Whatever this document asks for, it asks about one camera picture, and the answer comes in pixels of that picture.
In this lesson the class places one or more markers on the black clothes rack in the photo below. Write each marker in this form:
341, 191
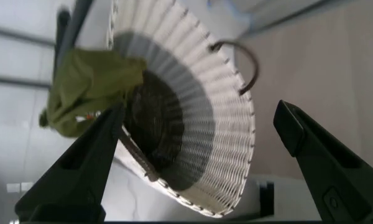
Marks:
71, 28

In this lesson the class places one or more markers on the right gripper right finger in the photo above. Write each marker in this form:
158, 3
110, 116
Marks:
335, 174

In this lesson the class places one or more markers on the green garment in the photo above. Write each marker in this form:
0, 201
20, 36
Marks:
90, 81

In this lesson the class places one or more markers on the white curtain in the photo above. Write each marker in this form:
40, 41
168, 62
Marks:
267, 7

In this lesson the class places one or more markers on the white laundry basket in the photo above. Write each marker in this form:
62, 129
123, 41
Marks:
230, 124

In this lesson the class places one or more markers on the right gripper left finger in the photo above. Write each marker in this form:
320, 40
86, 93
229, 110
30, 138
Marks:
81, 174

